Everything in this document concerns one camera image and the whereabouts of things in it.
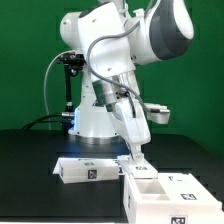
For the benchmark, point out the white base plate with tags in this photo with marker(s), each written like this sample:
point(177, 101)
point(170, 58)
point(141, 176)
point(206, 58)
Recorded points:
point(75, 166)

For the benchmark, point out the white cabinet block part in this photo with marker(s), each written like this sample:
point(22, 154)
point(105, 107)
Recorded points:
point(90, 175)

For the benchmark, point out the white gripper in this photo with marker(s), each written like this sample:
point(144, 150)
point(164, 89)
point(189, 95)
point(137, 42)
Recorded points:
point(129, 122)

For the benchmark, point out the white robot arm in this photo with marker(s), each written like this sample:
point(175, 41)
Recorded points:
point(111, 44)

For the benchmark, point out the white cabinet box body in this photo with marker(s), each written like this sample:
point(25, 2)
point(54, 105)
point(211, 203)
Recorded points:
point(146, 202)

